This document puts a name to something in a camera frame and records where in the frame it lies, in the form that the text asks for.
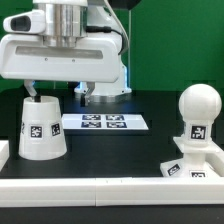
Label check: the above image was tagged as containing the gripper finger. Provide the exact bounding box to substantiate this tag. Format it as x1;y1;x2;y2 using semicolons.
81;82;95;106
24;80;41;102

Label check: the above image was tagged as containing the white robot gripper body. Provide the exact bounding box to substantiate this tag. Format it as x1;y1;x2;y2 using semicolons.
0;9;123;83

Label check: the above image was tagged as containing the white lamp shade cone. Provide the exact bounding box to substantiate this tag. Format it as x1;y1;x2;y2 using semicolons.
19;96;67;160

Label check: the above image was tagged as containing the white lamp bulb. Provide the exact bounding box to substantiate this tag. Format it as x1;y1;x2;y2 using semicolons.
179;84;222;146

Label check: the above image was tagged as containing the white lamp base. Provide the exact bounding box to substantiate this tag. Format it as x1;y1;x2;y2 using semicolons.
160;136;224;178

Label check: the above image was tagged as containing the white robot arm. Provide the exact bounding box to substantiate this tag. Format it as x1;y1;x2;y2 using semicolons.
0;0;125;102

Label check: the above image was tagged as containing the white marker sheet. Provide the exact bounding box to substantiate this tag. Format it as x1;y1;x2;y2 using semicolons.
62;114;148;130

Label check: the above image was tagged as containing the black cable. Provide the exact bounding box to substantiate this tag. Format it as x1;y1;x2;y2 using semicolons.
85;25;129;56

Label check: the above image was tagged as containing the white left fence rail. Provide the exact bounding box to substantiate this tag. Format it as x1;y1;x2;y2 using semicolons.
0;140;9;171

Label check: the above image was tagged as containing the white fence rail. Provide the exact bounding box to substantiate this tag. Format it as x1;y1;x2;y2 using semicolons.
0;140;9;171
214;156;224;177
0;178;224;207

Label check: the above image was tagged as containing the white front fence rail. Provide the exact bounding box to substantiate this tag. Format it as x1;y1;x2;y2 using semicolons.
0;178;224;207

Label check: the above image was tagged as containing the white right fence rail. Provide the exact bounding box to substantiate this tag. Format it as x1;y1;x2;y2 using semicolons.
214;156;224;177

